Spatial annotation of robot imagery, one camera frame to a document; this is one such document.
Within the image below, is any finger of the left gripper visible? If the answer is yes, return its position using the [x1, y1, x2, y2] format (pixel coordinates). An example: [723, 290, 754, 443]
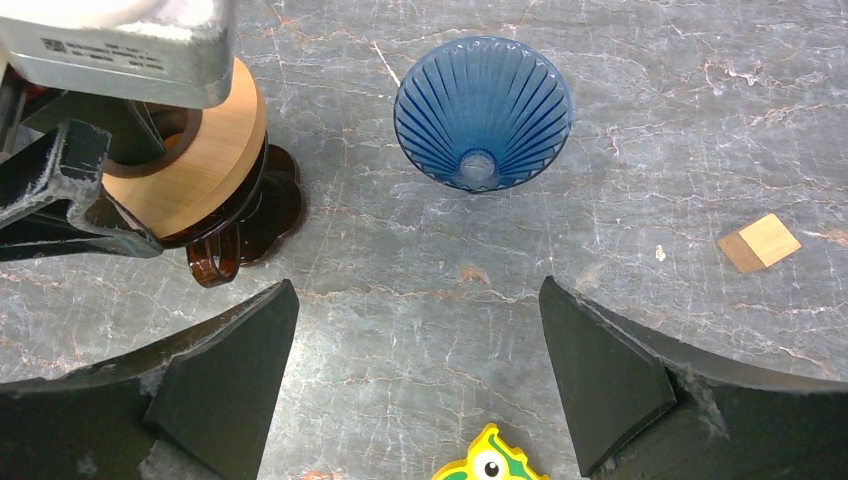
[1, 120, 164, 262]

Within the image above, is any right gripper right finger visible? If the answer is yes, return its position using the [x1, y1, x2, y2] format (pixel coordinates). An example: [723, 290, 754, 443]
[539, 278, 847, 479]

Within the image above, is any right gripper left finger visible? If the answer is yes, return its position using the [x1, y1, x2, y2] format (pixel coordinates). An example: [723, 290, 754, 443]
[1, 280, 299, 479]

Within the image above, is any brown glass dripper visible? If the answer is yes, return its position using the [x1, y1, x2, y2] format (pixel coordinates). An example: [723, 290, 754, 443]
[161, 140, 307, 288]

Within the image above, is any blue glass dripper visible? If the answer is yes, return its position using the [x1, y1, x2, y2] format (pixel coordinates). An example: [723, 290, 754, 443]
[393, 36, 573, 193]

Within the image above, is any yellow owl block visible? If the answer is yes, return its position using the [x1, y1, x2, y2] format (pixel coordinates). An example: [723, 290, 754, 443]
[432, 423, 550, 480]

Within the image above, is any small wooden cube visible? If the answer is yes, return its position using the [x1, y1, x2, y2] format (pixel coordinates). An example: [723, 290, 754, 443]
[717, 213, 801, 273]

